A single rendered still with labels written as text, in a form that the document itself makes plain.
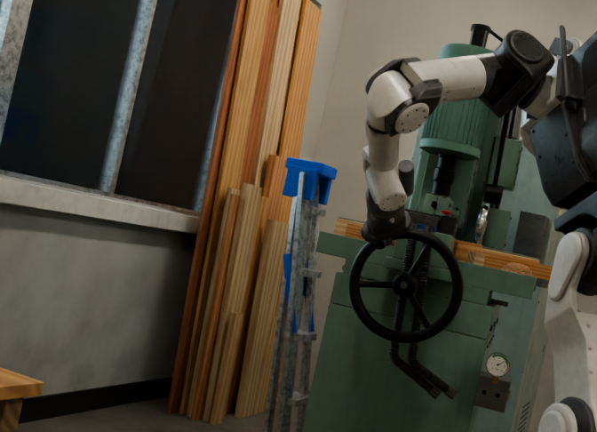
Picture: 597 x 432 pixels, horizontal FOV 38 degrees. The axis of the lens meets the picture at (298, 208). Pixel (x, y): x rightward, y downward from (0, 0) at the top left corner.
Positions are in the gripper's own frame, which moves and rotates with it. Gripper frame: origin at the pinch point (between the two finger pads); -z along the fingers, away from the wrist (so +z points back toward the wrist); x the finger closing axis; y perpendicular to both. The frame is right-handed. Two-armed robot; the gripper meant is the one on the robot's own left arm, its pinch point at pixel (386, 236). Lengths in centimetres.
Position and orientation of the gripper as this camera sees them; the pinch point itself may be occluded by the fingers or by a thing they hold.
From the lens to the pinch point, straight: 213.8
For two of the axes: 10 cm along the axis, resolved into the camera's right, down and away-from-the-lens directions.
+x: 9.5, -3.1, 0.8
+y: -3.0, -7.7, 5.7
